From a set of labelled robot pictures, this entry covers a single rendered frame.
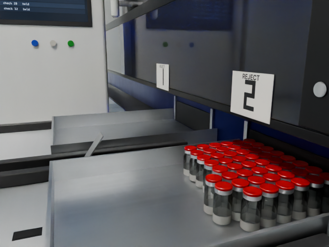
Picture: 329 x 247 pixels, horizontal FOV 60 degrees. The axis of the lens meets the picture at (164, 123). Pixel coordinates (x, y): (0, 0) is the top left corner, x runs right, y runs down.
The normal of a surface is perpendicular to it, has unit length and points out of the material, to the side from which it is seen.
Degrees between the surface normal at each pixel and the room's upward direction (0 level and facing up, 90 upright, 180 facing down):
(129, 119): 90
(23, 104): 90
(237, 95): 90
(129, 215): 0
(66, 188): 0
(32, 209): 0
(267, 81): 90
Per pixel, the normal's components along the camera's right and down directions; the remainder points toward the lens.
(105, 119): 0.35, 0.22
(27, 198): 0.00, -0.97
